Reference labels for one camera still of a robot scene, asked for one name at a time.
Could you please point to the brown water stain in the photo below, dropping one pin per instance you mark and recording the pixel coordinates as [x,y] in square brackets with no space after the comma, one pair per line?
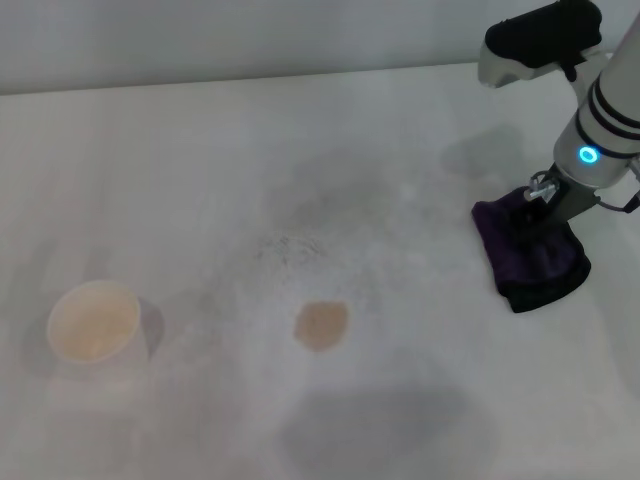
[320,326]

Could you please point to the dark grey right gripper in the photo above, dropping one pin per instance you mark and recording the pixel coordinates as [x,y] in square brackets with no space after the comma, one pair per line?
[572,200]

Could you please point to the purple rag with black edge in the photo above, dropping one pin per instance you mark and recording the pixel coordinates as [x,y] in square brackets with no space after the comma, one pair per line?
[540,270]

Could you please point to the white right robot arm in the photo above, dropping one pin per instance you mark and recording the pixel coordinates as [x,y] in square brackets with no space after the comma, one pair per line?
[605,115]

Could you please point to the black and white wrist camera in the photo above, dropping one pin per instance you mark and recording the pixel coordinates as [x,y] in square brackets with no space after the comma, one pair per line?
[540,35]

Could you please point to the white paper cup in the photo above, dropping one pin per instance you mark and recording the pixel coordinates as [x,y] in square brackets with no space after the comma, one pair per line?
[95,330]

